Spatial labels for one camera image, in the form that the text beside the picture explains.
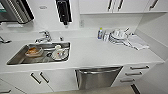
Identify teal dispenser sticker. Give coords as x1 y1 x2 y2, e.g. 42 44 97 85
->
0 2 6 12

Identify white paper towel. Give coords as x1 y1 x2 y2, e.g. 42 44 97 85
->
5 22 22 28

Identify chrome faucet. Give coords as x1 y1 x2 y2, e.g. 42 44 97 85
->
34 29 53 44

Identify small metal sink fitting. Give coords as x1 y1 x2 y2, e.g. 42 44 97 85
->
59 35 65 42

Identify small wall label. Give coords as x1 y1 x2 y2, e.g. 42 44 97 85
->
39 5 48 10

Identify clear small bottle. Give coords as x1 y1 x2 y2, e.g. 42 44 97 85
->
103 30 110 42

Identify stack of white plates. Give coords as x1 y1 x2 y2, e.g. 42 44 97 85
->
108 29 132 46

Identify white base cabinet door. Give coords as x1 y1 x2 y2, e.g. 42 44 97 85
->
38 69 80 93
0 71 54 94

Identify black cabinet bar handle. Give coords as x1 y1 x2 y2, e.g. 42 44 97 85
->
106 0 113 12
149 0 160 10
117 0 125 12

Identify brown bowl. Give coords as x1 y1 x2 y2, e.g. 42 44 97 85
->
25 45 44 58

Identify stainless steel sink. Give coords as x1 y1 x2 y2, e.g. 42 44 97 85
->
6 41 72 66

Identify stainless steel dishwasher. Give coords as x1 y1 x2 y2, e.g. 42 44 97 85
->
74 66 124 91

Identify white wall outlet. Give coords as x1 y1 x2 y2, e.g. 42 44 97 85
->
79 19 85 29

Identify black wall soap dispenser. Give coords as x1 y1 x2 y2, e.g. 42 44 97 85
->
54 0 73 26

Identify white plate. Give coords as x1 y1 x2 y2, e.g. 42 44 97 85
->
50 48 70 62

